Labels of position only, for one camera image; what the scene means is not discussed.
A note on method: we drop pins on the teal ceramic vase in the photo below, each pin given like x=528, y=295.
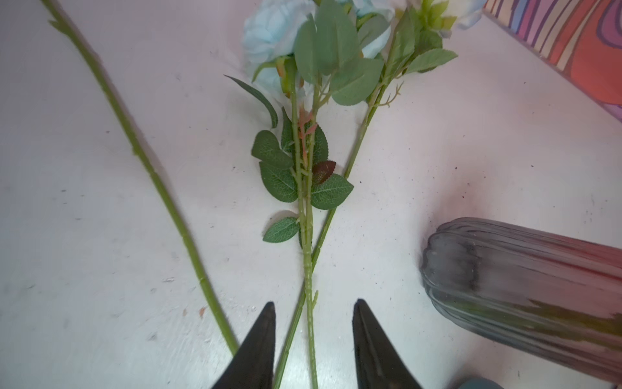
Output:
x=479, y=383

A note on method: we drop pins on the pink glass vase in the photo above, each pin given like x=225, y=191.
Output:
x=553, y=297

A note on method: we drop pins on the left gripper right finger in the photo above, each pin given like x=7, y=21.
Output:
x=378, y=364

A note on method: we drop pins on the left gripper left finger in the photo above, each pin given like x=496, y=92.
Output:
x=253, y=364

